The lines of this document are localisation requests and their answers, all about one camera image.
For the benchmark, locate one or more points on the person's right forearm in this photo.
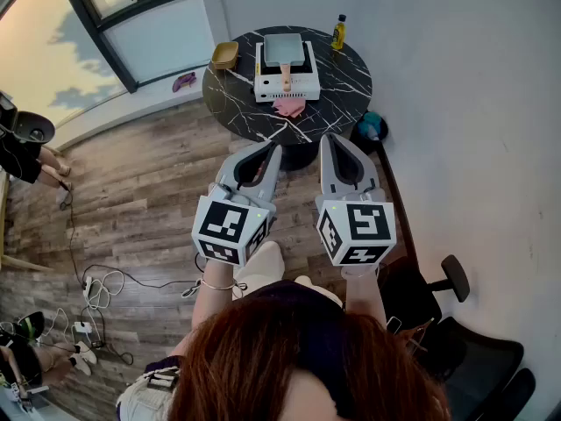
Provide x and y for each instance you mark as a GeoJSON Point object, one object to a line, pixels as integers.
{"type": "Point", "coordinates": [366, 296]}

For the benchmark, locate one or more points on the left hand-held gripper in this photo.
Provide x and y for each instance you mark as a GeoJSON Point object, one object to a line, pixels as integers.
{"type": "Point", "coordinates": [219, 224]}

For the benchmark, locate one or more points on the round black marble table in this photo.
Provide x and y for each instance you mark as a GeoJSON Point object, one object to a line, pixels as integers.
{"type": "Point", "coordinates": [342, 86]}

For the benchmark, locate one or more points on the white power adapter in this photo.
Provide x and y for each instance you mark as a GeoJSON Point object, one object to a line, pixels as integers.
{"type": "Point", "coordinates": [82, 327]}

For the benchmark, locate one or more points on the yellow oil bottle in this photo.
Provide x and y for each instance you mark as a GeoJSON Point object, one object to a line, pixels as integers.
{"type": "Point", "coordinates": [338, 35]}

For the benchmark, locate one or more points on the square grey frying pan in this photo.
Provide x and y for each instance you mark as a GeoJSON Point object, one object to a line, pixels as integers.
{"type": "Point", "coordinates": [282, 48]}

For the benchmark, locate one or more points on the thin silver bangle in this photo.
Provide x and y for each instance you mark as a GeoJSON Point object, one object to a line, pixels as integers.
{"type": "Point", "coordinates": [217, 286]}

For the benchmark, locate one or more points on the person's beige trousers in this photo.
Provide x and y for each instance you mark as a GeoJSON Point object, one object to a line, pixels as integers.
{"type": "Point", "coordinates": [263, 266]}

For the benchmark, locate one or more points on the person's cream knitted garment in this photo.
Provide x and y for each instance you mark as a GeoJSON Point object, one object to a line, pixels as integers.
{"type": "Point", "coordinates": [144, 397]}

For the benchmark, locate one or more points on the black baseboard strip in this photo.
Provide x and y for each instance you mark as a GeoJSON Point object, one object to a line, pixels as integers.
{"type": "Point", "coordinates": [390, 178]}

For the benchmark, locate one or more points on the person's left forearm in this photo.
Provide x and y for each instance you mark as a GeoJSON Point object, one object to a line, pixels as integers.
{"type": "Point", "coordinates": [212, 309]}

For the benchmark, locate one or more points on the white induction cooker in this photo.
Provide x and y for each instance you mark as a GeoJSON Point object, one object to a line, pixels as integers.
{"type": "Point", "coordinates": [304, 87]}

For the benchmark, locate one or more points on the person's dark top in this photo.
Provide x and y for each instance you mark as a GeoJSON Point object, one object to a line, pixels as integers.
{"type": "Point", "coordinates": [289, 292]}

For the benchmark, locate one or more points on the white power strip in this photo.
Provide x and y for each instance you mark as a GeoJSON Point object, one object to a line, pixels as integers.
{"type": "Point", "coordinates": [87, 285]}

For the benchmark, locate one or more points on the teal bag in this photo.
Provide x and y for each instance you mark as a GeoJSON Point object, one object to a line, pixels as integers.
{"type": "Point", "coordinates": [370, 123]}

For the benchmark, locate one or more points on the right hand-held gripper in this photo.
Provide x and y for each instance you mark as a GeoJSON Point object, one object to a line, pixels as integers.
{"type": "Point", "coordinates": [368, 224]}

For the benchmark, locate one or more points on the pink cloth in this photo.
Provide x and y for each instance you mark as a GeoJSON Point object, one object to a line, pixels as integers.
{"type": "Point", "coordinates": [289, 107]}

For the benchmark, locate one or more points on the black office chair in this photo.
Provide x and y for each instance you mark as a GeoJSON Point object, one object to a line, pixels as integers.
{"type": "Point", "coordinates": [482, 366]}

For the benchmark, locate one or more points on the purple plastic object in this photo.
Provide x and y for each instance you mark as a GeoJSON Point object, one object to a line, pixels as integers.
{"type": "Point", "coordinates": [183, 81]}

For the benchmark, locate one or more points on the black waste bin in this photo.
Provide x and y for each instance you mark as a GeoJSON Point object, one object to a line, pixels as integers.
{"type": "Point", "coordinates": [357, 142]}

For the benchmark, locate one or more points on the yellow rectangular tray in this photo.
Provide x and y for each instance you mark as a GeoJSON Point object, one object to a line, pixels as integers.
{"type": "Point", "coordinates": [225, 55]}

